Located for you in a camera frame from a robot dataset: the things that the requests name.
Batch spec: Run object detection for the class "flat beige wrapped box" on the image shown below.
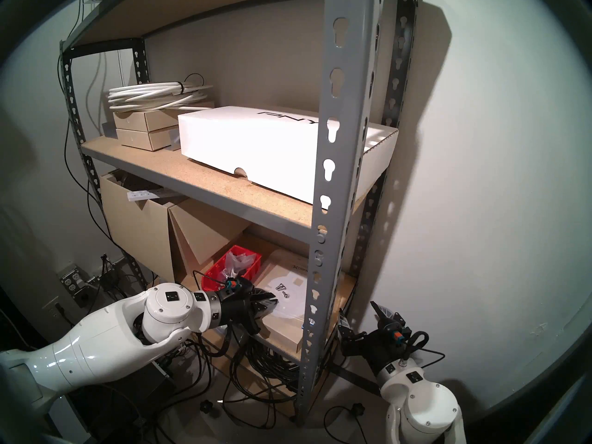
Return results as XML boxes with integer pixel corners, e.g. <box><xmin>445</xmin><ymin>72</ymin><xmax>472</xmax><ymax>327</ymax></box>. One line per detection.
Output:
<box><xmin>254</xmin><ymin>248</ymin><xmax>324</xmax><ymax>354</ymax></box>

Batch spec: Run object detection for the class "grey wall power outlet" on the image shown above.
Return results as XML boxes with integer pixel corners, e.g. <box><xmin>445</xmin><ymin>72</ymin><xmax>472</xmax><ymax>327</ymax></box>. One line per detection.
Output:
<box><xmin>58</xmin><ymin>265</ymin><xmax>91</xmax><ymax>293</ymax></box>

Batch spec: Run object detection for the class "black floor strip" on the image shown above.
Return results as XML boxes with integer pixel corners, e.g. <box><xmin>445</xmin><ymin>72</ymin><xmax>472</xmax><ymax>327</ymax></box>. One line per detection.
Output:
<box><xmin>333</xmin><ymin>362</ymin><xmax>384</xmax><ymax>397</ymax></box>

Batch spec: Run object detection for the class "open brown cardboard box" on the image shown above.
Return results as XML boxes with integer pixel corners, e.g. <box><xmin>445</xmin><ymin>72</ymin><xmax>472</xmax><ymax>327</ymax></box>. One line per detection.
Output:
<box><xmin>99</xmin><ymin>169</ymin><xmax>253</xmax><ymax>286</ymax></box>

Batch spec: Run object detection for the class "white PNY box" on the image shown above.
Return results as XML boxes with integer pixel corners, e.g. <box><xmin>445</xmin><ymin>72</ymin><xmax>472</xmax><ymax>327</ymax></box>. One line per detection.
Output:
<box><xmin>178</xmin><ymin>106</ymin><xmax>399</xmax><ymax>211</ymax></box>

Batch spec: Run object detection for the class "black hanging cable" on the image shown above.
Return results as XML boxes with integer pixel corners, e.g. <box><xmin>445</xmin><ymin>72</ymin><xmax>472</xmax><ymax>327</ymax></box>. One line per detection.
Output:
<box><xmin>58</xmin><ymin>55</ymin><xmax>130</xmax><ymax>259</ymax></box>

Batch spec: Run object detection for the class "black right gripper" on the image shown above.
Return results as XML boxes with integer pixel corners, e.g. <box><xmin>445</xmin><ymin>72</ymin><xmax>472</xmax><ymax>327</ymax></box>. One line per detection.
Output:
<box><xmin>339</xmin><ymin>301</ymin><xmax>413</xmax><ymax>375</ymax></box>

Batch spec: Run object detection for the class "clear plastic bag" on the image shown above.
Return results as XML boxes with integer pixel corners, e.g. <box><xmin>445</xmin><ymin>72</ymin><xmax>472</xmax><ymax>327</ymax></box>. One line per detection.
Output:
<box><xmin>223</xmin><ymin>253</ymin><xmax>255</xmax><ymax>277</ymax></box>

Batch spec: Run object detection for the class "small beige box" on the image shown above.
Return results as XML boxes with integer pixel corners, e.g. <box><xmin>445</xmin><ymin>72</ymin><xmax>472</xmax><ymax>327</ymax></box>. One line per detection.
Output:
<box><xmin>116</xmin><ymin>126</ymin><xmax>181</xmax><ymax>151</ymax></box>
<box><xmin>113</xmin><ymin>107</ymin><xmax>216</xmax><ymax>133</ymax></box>

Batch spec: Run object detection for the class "coiled white cable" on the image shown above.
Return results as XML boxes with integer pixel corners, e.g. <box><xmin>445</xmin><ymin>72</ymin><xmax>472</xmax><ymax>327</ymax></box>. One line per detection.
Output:
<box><xmin>108</xmin><ymin>74</ymin><xmax>214</xmax><ymax>112</ymax></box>

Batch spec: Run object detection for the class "black cable coil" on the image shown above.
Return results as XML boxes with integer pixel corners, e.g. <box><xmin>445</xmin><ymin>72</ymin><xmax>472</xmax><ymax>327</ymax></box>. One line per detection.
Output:
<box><xmin>222</xmin><ymin>334</ymin><xmax>324</xmax><ymax>407</ymax></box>

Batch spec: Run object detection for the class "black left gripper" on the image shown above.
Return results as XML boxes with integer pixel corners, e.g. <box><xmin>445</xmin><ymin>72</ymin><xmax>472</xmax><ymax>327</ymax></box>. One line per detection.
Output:
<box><xmin>215</xmin><ymin>277</ymin><xmax>279</xmax><ymax>335</ymax></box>

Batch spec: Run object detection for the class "black floor box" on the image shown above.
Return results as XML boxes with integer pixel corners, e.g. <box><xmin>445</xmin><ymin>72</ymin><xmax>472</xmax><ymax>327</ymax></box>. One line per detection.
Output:
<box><xmin>83</xmin><ymin>360</ymin><xmax>179</xmax><ymax>444</ymax></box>

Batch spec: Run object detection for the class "red plastic bin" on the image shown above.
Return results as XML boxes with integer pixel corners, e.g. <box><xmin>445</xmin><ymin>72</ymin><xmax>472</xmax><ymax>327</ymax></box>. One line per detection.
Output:
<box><xmin>203</xmin><ymin>245</ymin><xmax>263</xmax><ymax>293</ymax></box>

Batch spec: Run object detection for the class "grey metal rack shelf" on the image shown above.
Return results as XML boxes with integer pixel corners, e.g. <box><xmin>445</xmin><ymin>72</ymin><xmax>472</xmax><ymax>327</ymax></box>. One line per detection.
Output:
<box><xmin>58</xmin><ymin>0</ymin><xmax>421</xmax><ymax>425</ymax></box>

